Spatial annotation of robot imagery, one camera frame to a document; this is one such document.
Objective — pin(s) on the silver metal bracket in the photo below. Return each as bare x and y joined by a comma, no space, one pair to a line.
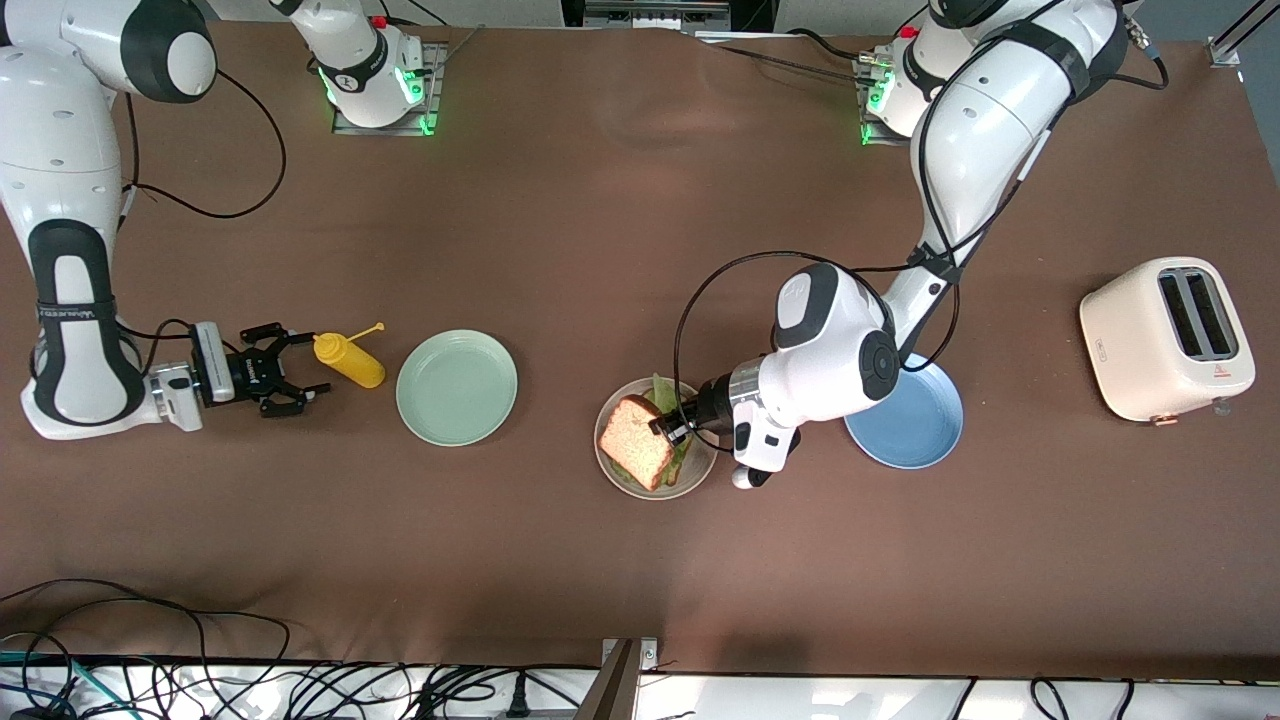
648,655

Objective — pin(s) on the white toaster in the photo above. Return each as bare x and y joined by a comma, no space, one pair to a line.
1130,350

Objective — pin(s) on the mint green plate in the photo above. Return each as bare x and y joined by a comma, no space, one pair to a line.
456,388

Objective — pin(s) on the blue plate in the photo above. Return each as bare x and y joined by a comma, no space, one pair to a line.
915,430

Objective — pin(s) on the brown table cloth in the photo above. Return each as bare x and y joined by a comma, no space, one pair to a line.
500,250

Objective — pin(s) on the green lettuce leaf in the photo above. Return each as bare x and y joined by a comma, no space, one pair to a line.
665,392

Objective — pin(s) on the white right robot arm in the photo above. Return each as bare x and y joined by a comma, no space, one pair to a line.
60,200

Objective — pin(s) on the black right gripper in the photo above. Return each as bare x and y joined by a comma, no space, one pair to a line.
247,376

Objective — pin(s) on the black control box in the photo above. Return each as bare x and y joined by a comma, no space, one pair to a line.
750,12

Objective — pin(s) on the black power plug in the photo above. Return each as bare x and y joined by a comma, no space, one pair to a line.
517,700

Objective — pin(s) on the aluminium frame rail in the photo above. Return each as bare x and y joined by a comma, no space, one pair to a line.
1222,52

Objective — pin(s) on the yellow mustard squeeze bottle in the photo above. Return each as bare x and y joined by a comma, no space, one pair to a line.
350,360

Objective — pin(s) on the beige plate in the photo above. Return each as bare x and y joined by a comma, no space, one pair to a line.
705,465

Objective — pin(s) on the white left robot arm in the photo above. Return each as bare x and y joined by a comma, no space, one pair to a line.
980,130

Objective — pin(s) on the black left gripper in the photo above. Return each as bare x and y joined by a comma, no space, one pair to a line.
706,404

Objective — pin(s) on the dark aluminium post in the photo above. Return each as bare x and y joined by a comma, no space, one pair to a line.
610,690

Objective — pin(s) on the dark crust bread slice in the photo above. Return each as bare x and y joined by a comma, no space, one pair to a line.
635,440

